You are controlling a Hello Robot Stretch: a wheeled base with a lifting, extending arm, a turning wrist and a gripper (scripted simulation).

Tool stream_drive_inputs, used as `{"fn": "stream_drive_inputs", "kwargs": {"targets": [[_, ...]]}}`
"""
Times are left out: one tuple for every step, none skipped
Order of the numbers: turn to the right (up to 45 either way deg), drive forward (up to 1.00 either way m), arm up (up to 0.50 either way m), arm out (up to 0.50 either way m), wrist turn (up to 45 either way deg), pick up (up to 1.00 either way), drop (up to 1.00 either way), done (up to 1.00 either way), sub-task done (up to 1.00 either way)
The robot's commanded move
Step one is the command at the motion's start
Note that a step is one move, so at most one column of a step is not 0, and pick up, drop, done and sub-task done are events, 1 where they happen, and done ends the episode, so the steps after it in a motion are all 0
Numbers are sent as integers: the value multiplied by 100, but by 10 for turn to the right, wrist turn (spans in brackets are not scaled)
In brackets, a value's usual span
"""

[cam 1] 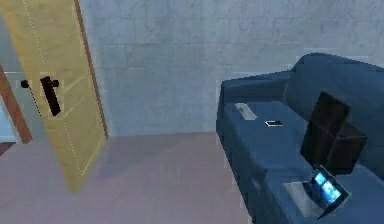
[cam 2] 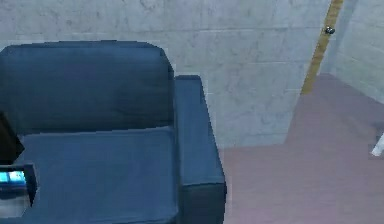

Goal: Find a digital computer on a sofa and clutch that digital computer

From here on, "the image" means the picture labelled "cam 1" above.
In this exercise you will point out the grey remote control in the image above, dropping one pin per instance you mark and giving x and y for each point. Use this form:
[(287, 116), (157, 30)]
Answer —
[(245, 110)]

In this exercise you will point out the black box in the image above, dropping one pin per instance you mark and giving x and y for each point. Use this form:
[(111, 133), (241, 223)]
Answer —
[(330, 133)]

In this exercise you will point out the black phone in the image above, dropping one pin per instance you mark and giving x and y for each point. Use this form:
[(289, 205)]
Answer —
[(274, 123)]

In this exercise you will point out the yellow wooden room door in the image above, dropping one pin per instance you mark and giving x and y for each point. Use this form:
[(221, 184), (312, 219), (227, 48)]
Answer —
[(60, 50)]

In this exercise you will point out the grey open laptop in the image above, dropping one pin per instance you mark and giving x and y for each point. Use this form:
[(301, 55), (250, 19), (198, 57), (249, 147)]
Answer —
[(320, 193)]

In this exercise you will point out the brown door frame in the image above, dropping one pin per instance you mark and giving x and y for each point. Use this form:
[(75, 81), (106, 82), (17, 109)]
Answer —
[(13, 110)]

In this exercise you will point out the blue sofa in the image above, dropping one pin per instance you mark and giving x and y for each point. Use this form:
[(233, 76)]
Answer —
[(276, 150)]

